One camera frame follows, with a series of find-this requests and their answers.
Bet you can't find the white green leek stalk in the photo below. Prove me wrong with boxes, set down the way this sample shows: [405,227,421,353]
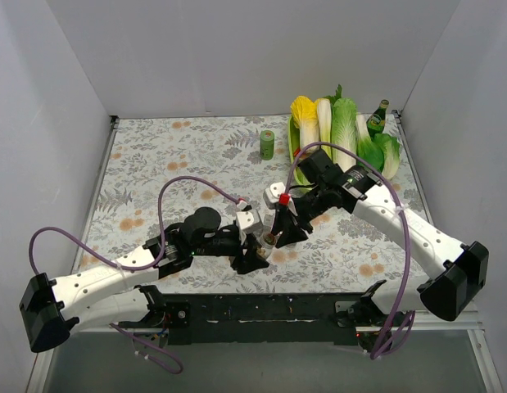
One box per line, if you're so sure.
[315,97,332,142]

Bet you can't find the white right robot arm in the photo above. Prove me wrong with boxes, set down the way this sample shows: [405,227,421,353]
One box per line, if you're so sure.
[264,150,489,321]

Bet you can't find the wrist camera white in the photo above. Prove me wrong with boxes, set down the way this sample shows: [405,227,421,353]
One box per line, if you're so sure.
[263,182,297,215]
[235,198,263,235]

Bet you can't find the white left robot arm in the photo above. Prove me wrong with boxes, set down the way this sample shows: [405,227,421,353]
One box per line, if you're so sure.
[19,207,269,353]

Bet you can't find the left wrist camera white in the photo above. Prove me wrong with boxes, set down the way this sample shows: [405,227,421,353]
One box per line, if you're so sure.
[235,198,263,235]

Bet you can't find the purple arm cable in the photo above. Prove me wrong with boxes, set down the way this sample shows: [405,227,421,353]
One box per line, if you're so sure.
[283,142,416,360]
[29,175,246,374]

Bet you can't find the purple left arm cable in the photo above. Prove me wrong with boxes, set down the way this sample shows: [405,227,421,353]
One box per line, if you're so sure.
[29,175,246,374]

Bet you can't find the green Perrier glass bottle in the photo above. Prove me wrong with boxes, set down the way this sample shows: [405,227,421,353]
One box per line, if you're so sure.
[366,99,389,138]

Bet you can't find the yellow napa cabbage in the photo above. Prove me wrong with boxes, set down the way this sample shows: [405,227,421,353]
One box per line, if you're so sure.
[290,96,319,149]

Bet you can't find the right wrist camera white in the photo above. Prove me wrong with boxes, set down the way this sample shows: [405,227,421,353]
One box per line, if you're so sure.
[263,182,297,215]

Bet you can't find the bok choy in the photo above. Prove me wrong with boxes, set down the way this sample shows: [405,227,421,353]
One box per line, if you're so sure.
[356,114,384,170]

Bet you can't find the green plastic basin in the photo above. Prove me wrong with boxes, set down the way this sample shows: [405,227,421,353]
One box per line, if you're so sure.
[287,116,311,190]

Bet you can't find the clear pill bottle gold capsules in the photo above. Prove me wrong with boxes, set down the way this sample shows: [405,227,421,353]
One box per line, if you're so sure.
[256,232,277,260]

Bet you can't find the floral tablecloth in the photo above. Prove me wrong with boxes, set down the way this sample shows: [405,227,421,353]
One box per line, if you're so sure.
[75,115,404,293]

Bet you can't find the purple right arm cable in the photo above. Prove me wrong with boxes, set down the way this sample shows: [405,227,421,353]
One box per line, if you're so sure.
[283,142,416,360]

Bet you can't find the green cylindrical container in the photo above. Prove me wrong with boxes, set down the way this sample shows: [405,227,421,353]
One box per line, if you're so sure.
[260,130,275,160]

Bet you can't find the large green napa cabbage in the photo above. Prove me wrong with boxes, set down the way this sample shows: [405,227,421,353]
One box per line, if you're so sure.
[331,97,357,172]

